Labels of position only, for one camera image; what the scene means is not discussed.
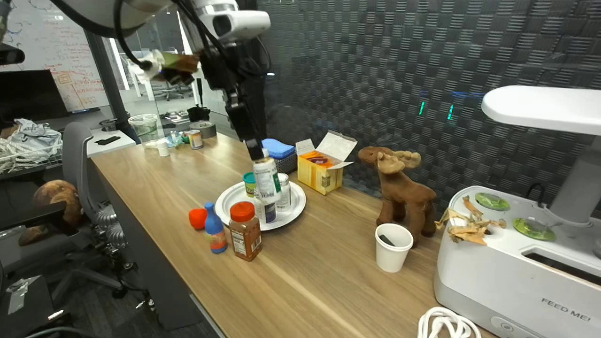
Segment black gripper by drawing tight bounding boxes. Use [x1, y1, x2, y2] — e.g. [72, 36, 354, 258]
[202, 38, 271, 162]

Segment white bottle green label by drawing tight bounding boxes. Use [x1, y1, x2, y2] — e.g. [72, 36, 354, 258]
[253, 156, 283, 203]

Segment blue sponge block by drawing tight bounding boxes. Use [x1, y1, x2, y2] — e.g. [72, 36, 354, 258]
[262, 138, 298, 162]

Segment small black pot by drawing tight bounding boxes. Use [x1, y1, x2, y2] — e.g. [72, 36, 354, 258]
[187, 104, 215, 125]

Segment tin can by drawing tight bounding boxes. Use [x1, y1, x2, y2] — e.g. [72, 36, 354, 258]
[187, 128, 207, 151]

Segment yellow open carton box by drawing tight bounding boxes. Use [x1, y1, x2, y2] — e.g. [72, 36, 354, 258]
[294, 128, 360, 194]

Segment white round plate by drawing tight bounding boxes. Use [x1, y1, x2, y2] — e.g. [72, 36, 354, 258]
[213, 179, 311, 235]

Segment clear plastic jar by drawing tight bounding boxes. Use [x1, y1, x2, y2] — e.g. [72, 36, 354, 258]
[129, 93, 166, 147]

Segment red ball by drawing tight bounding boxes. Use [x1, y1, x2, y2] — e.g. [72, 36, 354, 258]
[187, 207, 211, 233]

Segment spice jar orange lid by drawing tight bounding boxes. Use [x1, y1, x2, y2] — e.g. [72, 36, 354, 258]
[228, 200, 266, 263]

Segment blue bottle colourful label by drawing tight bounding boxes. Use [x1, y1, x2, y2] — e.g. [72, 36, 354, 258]
[204, 202, 232, 258]

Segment black phone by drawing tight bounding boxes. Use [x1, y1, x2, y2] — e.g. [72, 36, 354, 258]
[93, 134, 123, 149]

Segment dark metal pole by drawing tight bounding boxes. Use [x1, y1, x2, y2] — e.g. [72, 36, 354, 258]
[84, 29, 142, 143]

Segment grey office chair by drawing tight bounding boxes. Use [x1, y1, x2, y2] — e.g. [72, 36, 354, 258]
[59, 111, 159, 318]

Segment brown moose plush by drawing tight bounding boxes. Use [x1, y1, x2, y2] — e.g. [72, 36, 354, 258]
[358, 145, 440, 243]

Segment white paper cup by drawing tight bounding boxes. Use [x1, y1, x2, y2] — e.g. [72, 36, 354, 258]
[375, 222, 418, 275]

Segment brown round object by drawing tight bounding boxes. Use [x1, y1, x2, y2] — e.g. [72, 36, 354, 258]
[18, 179, 85, 248]

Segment crumpled grey white cloth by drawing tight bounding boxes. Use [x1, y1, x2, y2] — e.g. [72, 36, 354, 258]
[0, 119, 65, 177]

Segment brown dried plant pieces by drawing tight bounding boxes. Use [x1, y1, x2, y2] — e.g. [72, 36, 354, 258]
[438, 196, 508, 248]

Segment green plant pod lid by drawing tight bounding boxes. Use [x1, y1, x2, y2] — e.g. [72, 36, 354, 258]
[512, 217, 559, 245]
[474, 192, 514, 215]

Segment white countertop garden appliance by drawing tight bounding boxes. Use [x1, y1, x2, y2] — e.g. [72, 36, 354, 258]
[433, 85, 601, 338]

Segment white rope coil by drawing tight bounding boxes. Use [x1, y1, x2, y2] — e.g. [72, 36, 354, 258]
[416, 305, 485, 338]

